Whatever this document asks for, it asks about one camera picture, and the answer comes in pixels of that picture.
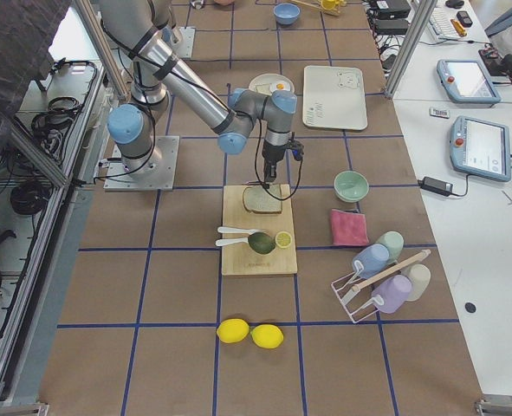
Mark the pink folded cloth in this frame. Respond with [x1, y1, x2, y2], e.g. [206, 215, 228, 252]
[330, 209, 369, 247]

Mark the green ceramic bowl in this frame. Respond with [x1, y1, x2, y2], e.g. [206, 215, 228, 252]
[334, 171, 369, 203]

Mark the yellow lemon right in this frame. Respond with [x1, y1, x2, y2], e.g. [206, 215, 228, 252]
[250, 324, 284, 349]

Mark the green cup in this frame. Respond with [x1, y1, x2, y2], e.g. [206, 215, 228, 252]
[376, 231, 404, 264]

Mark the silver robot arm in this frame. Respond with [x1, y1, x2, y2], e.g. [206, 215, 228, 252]
[100, 1, 303, 183]

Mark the blue bowl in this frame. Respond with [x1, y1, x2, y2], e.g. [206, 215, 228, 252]
[273, 3, 301, 25]

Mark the blue cup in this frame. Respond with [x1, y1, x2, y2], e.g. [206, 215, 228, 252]
[352, 244, 390, 279]

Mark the lemon half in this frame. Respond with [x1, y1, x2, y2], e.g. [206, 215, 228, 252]
[275, 231, 293, 249]

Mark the wooden cutting board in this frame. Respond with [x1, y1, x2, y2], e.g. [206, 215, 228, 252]
[221, 185, 297, 276]

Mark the purple cup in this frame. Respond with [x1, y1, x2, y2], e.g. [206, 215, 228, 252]
[371, 274, 412, 314]

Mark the white bread slice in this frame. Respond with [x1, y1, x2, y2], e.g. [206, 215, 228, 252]
[243, 185, 282, 214]

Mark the avocado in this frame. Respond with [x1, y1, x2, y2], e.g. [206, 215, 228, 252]
[248, 231, 276, 255]

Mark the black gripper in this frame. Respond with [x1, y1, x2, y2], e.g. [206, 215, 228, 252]
[262, 140, 287, 187]

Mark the teach pendant far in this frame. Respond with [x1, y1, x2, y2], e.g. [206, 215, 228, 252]
[436, 60, 501, 105]

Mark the fried egg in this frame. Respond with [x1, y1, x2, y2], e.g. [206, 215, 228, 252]
[269, 80, 292, 93]

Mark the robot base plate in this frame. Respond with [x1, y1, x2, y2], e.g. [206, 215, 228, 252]
[103, 135, 179, 192]

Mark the white round plate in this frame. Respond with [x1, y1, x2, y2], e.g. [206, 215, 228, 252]
[248, 73, 295, 93]

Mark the white plastic knife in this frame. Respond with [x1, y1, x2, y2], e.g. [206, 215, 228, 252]
[217, 226, 268, 235]

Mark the teach pendant near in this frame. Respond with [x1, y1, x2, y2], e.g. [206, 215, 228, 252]
[449, 116, 511, 182]

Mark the cream bear serving tray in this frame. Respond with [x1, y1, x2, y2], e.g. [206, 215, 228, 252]
[302, 65, 368, 131]

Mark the yellow lemon left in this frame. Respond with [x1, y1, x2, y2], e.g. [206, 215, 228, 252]
[216, 318, 250, 344]

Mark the black power adapter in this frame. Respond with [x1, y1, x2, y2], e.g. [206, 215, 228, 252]
[418, 176, 453, 197]

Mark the teach pendant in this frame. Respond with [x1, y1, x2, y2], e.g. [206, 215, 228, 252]
[436, 60, 501, 105]
[449, 116, 511, 182]

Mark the yellow lemon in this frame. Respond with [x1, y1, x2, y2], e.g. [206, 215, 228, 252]
[250, 324, 284, 349]
[216, 318, 250, 344]

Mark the white wire cup rack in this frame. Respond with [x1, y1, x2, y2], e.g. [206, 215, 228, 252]
[330, 249, 431, 323]

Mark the beige cup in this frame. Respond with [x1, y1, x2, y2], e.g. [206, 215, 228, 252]
[401, 263, 431, 302]

